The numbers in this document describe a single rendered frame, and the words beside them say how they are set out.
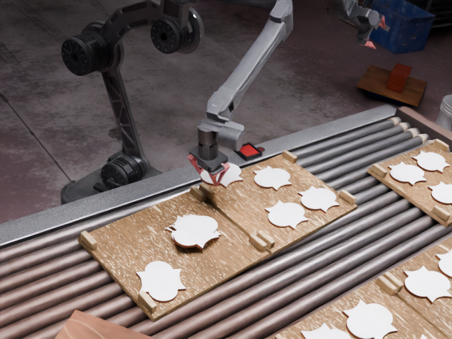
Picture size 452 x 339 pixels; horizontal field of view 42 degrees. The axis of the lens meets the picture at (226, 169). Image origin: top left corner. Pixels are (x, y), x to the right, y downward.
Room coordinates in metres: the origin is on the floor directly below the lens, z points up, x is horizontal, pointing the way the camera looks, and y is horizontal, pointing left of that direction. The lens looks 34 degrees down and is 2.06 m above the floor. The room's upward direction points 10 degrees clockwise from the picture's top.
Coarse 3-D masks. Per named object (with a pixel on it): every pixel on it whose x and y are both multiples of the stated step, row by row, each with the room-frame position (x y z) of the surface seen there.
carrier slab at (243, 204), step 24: (264, 168) 1.69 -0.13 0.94; (288, 168) 1.71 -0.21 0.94; (216, 192) 1.50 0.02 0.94; (240, 192) 1.52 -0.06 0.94; (264, 192) 1.55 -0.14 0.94; (288, 192) 1.57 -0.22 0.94; (336, 192) 1.62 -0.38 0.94; (240, 216) 1.40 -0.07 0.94; (264, 216) 1.42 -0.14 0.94; (312, 216) 1.47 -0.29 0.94; (336, 216) 1.49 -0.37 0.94; (288, 240) 1.33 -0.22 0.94
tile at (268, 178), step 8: (256, 176) 1.62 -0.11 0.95; (264, 176) 1.62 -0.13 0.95; (272, 176) 1.63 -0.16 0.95; (280, 176) 1.64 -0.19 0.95; (288, 176) 1.65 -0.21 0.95; (256, 184) 1.58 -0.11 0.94; (264, 184) 1.58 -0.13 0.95; (272, 184) 1.59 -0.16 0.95; (280, 184) 1.59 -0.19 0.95; (288, 184) 1.61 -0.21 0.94
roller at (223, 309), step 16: (416, 208) 1.64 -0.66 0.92; (384, 224) 1.51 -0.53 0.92; (400, 224) 1.54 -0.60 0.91; (352, 240) 1.40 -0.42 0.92; (368, 240) 1.43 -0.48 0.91; (320, 256) 1.30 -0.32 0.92; (336, 256) 1.33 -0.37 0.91; (288, 272) 1.21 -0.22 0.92; (304, 272) 1.23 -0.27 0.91; (256, 288) 1.13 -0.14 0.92; (272, 288) 1.15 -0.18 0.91; (224, 304) 1.05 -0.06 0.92; (240, 304) 1.07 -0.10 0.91; (192, 320) 0.98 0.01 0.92; (208, 320) 1.00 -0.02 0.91; (160, 336) 0.92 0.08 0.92; (176, 336) 0.93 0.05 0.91
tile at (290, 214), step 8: (272, 208) 1.46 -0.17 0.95; (280, 208) 1.47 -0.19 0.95; (288, 208) 1.47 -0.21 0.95; (296, 208) 1.48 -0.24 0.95; (272, 216) 1.42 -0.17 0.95; (280, 216) 1.43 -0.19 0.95; (288, 216) 1.43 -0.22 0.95; (296, 216) 1.44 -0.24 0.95; (272, 224) 1.39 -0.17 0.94; (280, 224) 1.39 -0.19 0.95; (288, 224) 1.39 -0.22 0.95; (296, 224) 1.40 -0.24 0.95
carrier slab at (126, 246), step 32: (128, 224) 1.27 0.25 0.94; (160, 224) 1.30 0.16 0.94; (224, 224) 1.35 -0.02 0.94; (96, 256) 1.12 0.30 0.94; (128, 256) 1.15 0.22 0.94; (160, 256) 1.17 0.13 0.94; (192, 256) 1.19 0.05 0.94; (224, 256) 1.21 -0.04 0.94; (256, 256) 1.24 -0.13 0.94; (128, 288) 1.03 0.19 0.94; (192, 288) 1.07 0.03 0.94
